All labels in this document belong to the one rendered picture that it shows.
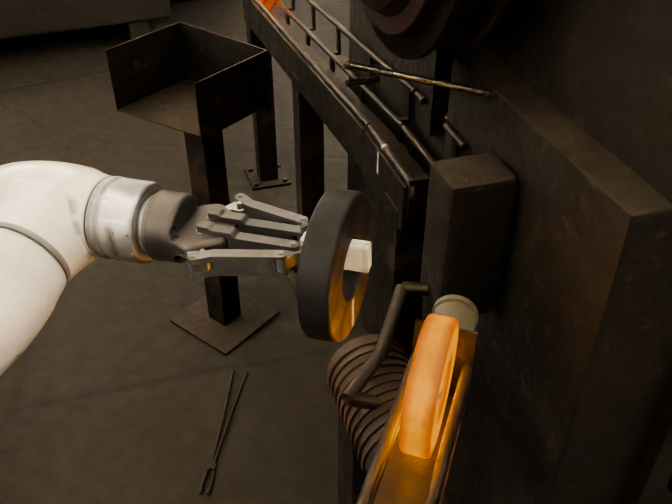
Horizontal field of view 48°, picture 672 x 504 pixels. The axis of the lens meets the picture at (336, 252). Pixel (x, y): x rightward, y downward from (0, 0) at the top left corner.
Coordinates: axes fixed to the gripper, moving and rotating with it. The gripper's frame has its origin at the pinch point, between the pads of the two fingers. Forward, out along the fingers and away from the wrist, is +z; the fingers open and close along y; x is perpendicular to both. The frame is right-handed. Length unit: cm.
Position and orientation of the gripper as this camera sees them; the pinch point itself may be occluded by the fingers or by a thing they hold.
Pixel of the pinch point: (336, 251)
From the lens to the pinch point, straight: 74.8
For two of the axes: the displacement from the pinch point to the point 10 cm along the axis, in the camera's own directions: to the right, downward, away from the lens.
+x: -0.5, -8.0, -5.9
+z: 9.5, 1.5, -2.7
